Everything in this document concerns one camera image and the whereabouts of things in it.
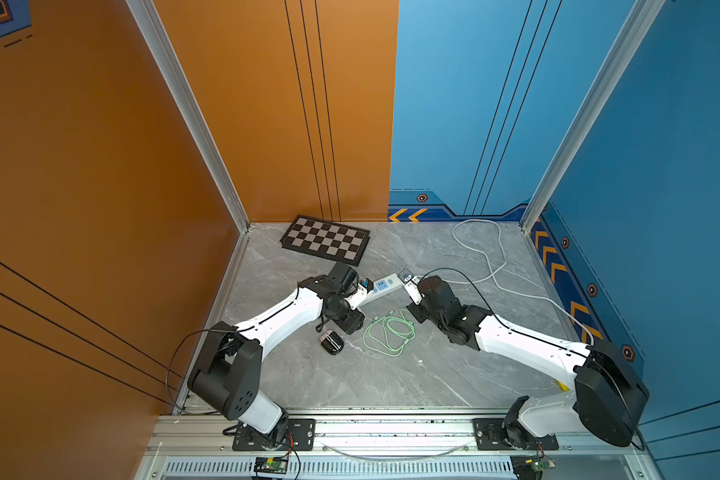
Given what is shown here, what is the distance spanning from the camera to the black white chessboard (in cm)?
110

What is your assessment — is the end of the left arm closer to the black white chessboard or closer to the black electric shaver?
the black electric shaver

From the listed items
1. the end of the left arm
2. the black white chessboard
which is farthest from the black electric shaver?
the black white chessboard
